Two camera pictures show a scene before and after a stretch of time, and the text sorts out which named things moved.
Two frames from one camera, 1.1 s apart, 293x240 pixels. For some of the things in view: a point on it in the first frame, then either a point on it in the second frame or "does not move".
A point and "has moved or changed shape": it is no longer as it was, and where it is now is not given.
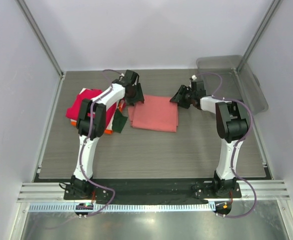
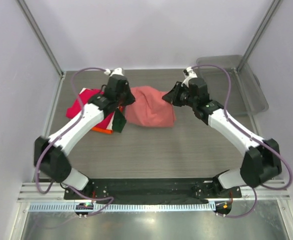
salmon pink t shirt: [157, 113] has moved or changed shape
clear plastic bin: [230, 76] does not move
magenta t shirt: [72, 112] does not move
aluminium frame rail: [34, 192] does not move
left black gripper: [139, 97] → [130, 99]
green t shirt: [118, 121] does not move
